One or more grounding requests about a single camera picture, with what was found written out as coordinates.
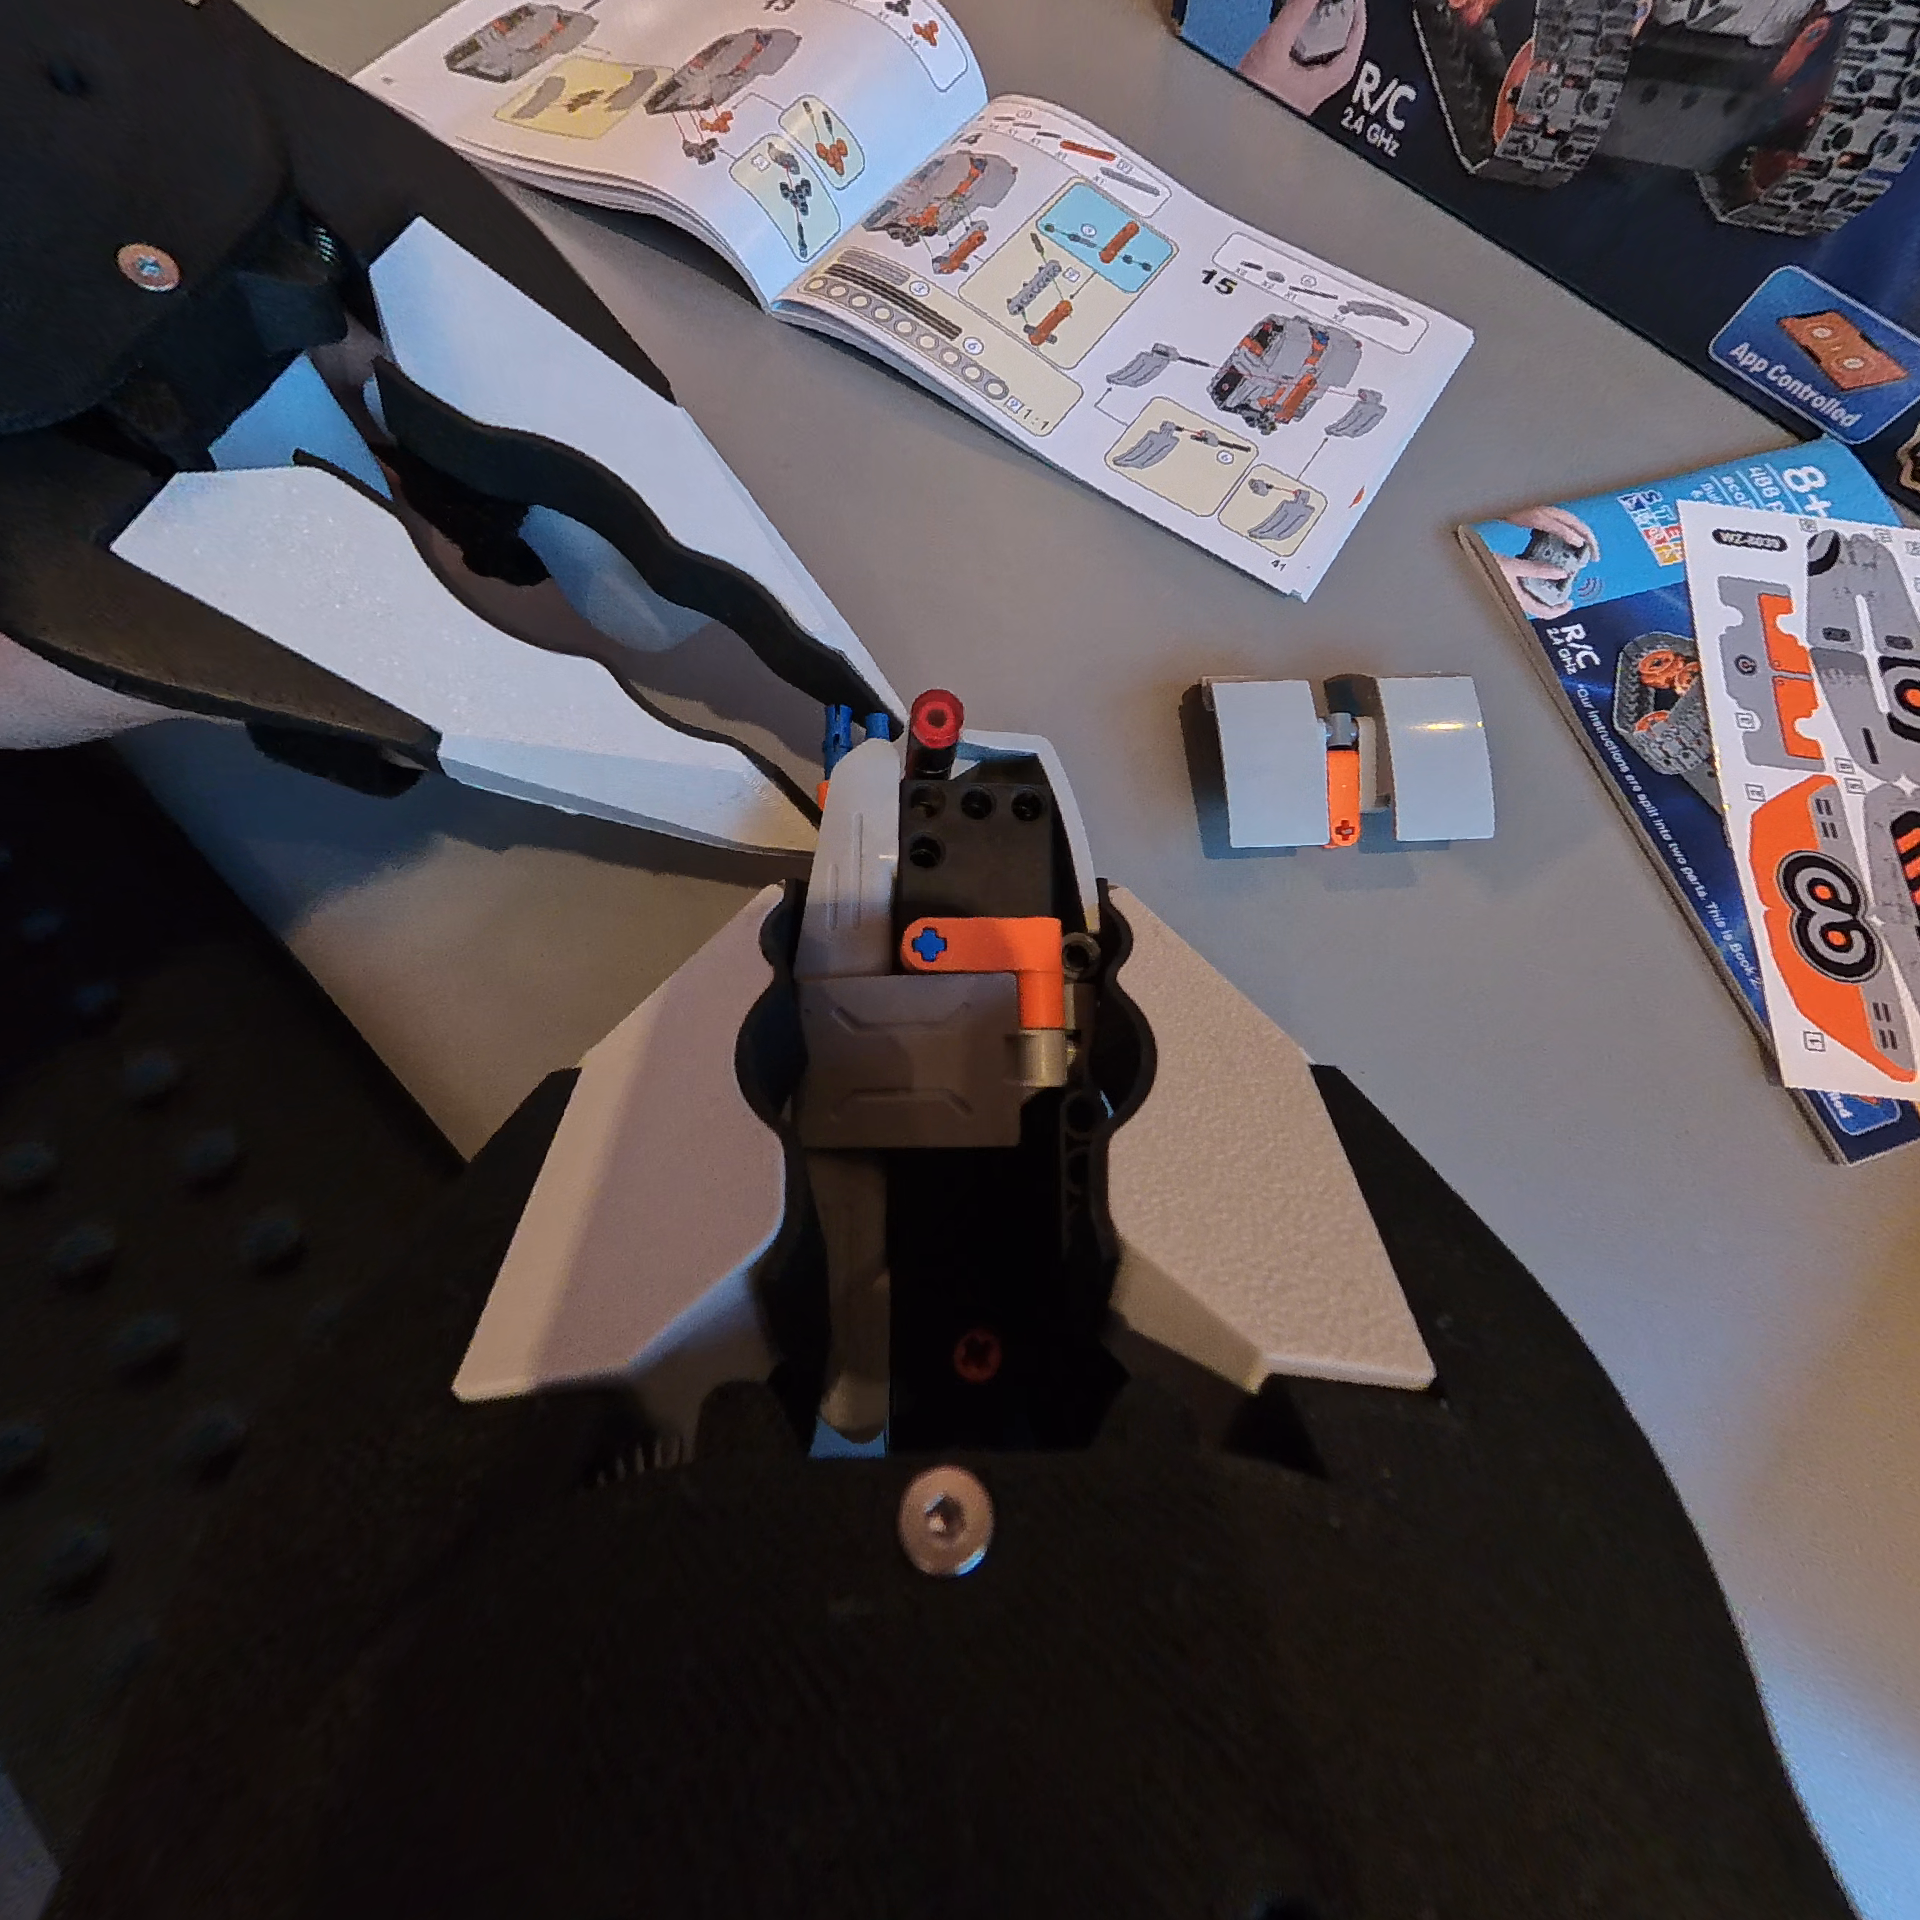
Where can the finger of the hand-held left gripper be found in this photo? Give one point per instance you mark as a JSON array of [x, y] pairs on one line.
[[329, 601], [555, 344]]

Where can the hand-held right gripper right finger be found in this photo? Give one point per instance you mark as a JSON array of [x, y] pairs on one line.
[[1262, 1201]]

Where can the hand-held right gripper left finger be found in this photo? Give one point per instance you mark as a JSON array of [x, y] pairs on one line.
[[629, 1201]]

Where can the white instruction booklet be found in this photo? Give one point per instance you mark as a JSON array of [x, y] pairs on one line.
[[902, 182]]

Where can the grey curved panel block piece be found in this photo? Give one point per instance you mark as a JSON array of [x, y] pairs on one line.
[[1276, 764]]

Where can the grey building block model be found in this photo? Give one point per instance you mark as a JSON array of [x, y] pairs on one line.
[[975, 809]]

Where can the grey desk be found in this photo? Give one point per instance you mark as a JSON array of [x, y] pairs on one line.
[[1049, 645]]

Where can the blue manual booklet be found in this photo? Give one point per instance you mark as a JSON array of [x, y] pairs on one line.
[[1621, 721]]

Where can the grey orange sticker sheet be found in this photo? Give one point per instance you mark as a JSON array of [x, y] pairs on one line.
[[1801, 842]]

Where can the blue toy robot kit box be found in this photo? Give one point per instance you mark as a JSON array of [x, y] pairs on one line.
[[1651, 182]]

